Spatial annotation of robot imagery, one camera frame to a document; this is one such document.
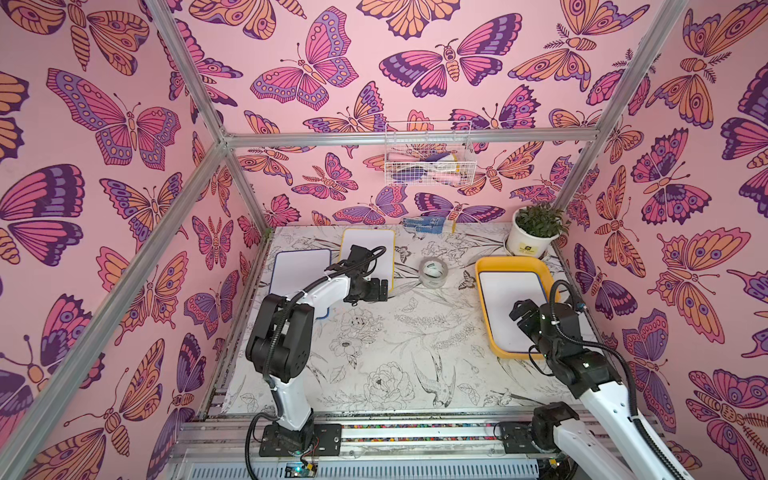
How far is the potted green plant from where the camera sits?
99 cm

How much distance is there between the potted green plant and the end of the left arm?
52cm

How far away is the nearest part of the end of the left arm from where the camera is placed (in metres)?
0.72
